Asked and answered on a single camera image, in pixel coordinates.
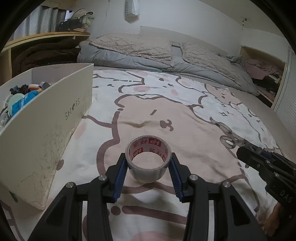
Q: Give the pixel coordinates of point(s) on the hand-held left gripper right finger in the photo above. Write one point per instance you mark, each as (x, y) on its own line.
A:
(175, 176)

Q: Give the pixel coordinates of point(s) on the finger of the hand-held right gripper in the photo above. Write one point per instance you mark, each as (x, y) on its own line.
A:
(248, 157)
(261, 152)

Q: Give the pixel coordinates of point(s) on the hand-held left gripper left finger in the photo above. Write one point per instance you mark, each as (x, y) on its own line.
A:
(120, 176)

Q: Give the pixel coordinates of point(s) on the clear packing tape roll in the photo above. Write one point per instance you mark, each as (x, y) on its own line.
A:
(148, 172)

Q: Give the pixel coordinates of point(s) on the white cardboard shoe box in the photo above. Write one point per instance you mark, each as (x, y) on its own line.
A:
(46, 139)

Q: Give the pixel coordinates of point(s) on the person's right hand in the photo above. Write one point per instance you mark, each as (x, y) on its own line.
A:
(272, 220)

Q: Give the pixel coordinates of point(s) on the beige bed mattress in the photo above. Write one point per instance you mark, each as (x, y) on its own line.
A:
(266, 109)

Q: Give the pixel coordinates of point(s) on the white louvered door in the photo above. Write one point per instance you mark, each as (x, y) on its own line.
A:
(286, 97)

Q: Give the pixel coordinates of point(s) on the cartoon printed blanket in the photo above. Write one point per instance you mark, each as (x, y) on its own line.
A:
(161, 111)

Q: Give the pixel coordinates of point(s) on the pink clothes pile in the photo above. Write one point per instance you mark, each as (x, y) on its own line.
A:
(261, 68)

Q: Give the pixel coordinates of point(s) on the beige quilted pillow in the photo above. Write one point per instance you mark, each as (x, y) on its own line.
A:
(134, 45)
(203, 58)

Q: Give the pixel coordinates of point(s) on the grey duvet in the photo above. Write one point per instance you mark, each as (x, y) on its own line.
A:
(138, 62)

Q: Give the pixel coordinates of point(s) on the blue and white packet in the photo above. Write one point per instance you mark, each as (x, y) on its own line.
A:
(25, 100)

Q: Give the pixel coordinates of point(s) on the dark phone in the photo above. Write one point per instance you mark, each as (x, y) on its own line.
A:
(175, 44)

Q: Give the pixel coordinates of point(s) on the black toy figure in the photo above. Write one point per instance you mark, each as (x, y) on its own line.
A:
(18, 89)

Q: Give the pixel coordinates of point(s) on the white headboard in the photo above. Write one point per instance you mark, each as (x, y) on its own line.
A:
(185, 37)

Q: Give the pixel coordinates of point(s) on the brown blanket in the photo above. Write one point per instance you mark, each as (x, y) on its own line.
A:
(46, 55)

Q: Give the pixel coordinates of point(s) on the wooden bedside shelf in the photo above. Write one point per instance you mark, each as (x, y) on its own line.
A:
(46, 36)

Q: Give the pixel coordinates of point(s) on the green plush toy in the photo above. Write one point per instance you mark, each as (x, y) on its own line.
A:
(89, 20)

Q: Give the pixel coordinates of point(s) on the white cap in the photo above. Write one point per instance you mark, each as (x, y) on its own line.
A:
(81, 12)

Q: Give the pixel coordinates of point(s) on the white hanging paper bag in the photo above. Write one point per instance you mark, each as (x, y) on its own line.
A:
(131, 8)

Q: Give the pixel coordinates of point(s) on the grey curtain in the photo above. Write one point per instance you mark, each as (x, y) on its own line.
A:
(39, 18)

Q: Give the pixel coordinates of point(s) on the cartoon printed curtain valance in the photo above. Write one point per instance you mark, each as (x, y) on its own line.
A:
(55, 2)

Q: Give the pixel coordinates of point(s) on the wooden wall niche shelf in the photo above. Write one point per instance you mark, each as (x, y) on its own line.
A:
(266, 92)

